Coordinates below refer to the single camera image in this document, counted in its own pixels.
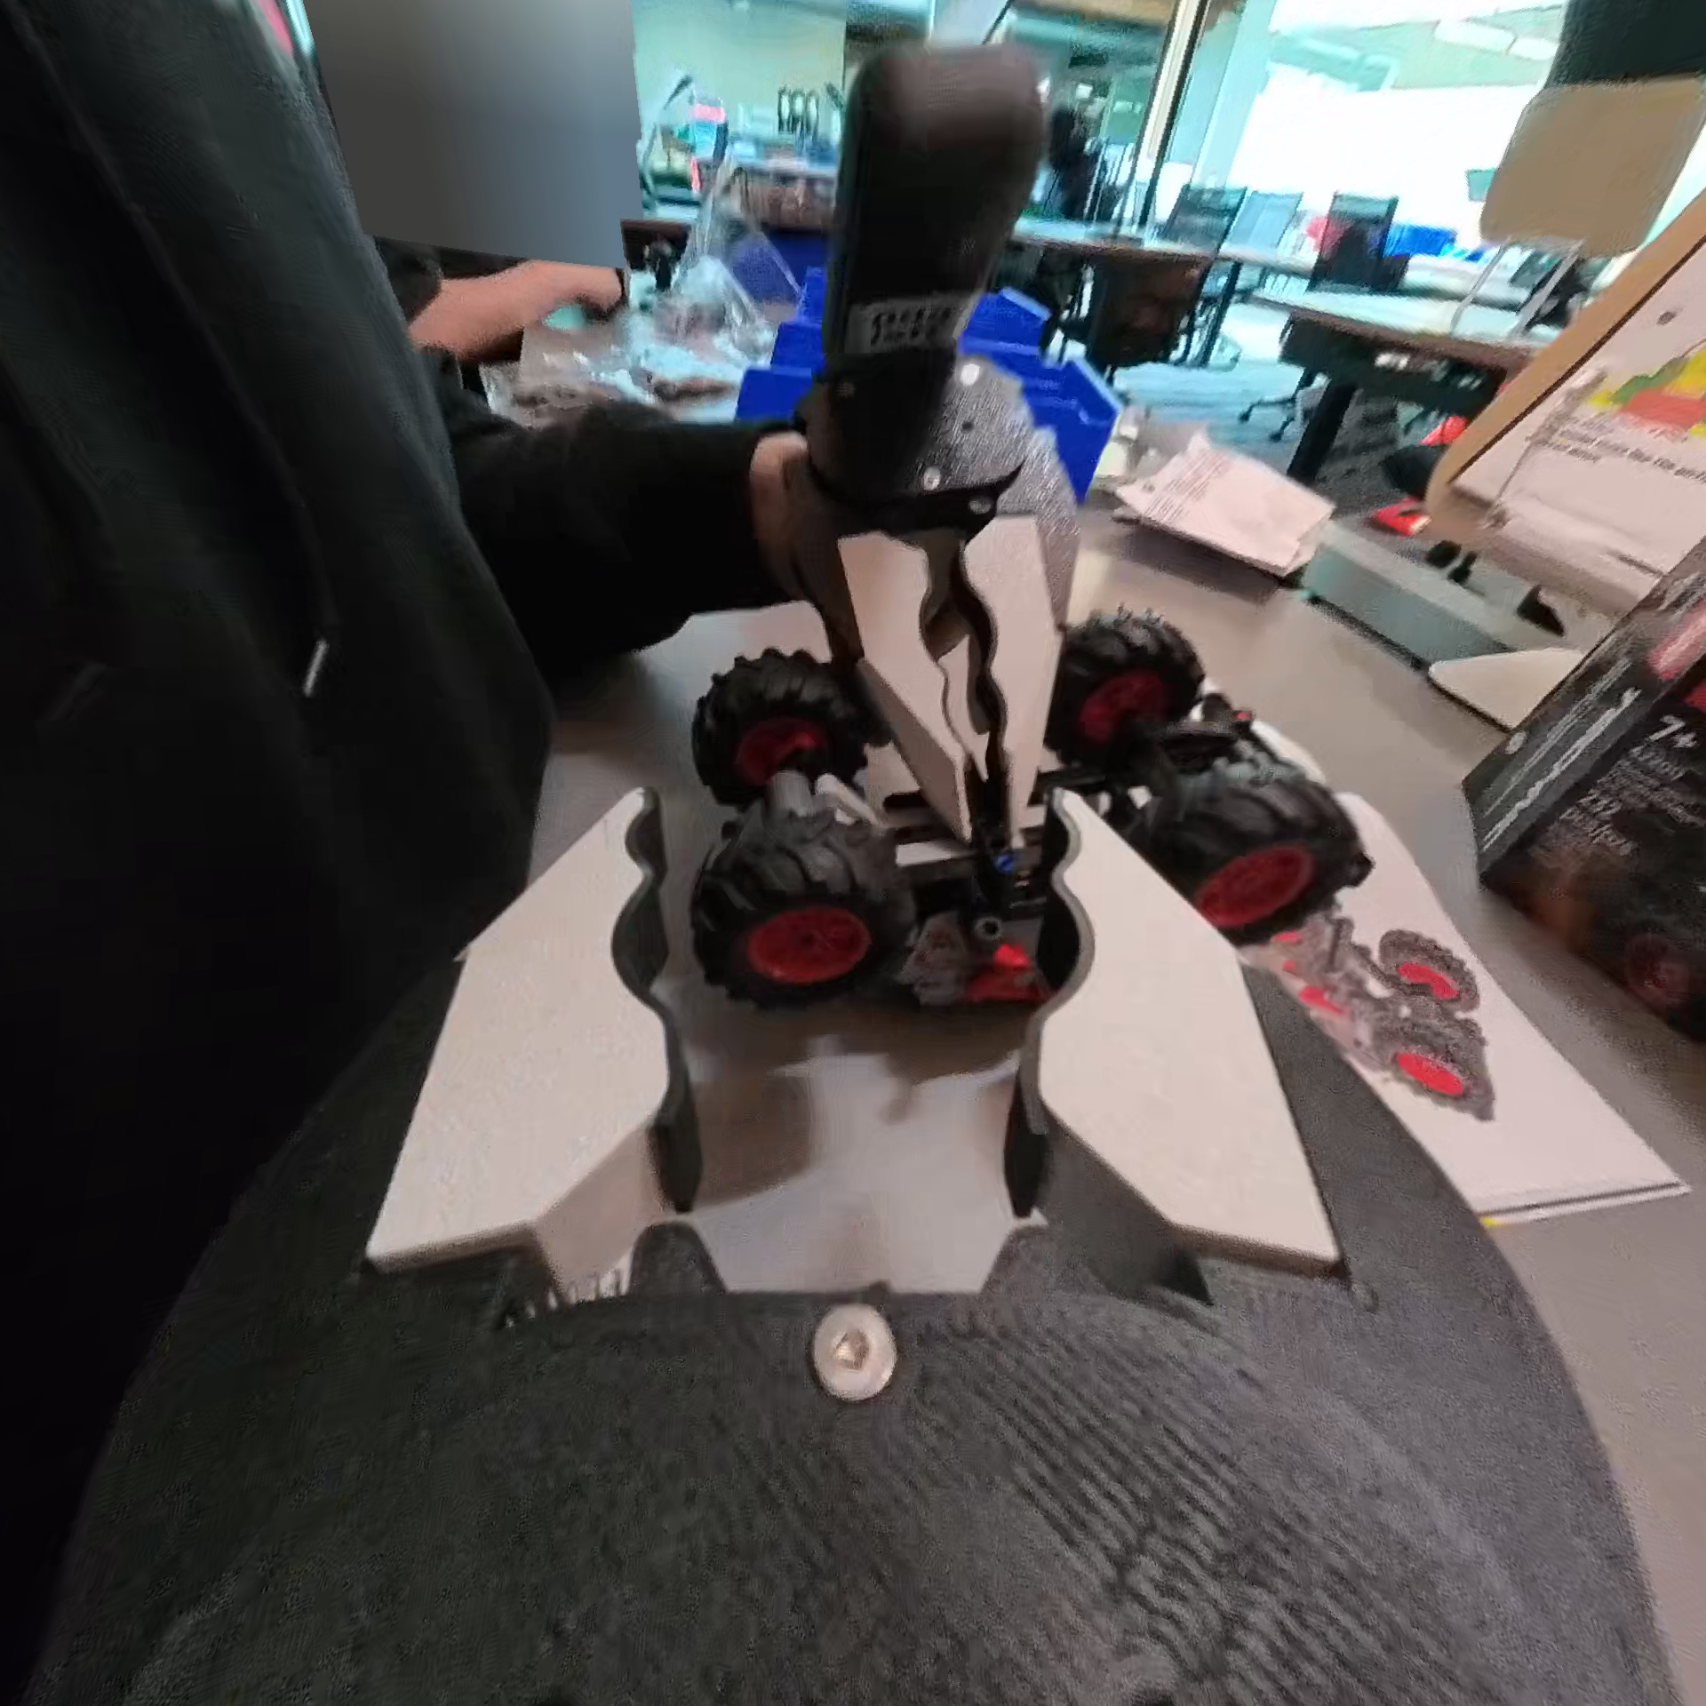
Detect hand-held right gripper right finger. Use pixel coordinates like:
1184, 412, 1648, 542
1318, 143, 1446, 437
1003, 789, 1343, 1300

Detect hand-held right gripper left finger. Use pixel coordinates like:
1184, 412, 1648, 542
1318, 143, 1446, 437
366, 787, 702, 1310

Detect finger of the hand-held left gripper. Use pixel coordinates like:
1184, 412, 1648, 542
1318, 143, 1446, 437
960, 515, 1071, 841
831, 530, 995, 847

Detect toy monster truck red wheels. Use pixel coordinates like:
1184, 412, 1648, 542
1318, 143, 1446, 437
691, 608, 1373, 1017

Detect person's left forearm black sleeve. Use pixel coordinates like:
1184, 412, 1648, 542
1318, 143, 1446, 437
430, 378, 791, 685

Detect grey desk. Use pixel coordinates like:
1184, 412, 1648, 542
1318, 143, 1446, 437
524, 414, 1706, 1706

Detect person's left hand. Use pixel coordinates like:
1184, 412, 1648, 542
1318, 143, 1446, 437
748, 431, 854, 655

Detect blue plastic parts bin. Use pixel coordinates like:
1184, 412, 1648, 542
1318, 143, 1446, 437
735, 266, 1121, 505

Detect clear plastic parts bags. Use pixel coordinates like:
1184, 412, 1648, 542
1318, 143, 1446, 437
479, 165, 807, 419

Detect wooden office table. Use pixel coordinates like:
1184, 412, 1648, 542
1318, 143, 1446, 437
1010, 218, 1324, 378
1252, 287, 1551, 486

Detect white printed paper bag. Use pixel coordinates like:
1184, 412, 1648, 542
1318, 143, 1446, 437
1111, 430, 1337, 580

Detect open building instruction booklet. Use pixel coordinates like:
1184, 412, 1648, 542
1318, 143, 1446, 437
1206, 720, 1691, 1221

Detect grey flat tray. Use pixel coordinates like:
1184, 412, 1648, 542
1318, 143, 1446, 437
1300, 513, 1568, 671

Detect white stand base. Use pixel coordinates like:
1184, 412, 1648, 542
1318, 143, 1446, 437
1429, 645, 1582, 731

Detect black toy set box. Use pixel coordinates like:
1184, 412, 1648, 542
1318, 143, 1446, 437
1461, 539, 1706, 1041

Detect wooden board with printed sheet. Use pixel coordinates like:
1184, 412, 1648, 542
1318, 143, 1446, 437
1426, 200, 1706, 618

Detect pale wooden panel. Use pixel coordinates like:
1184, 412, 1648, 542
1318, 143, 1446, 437
1479, 0, 1706, 260

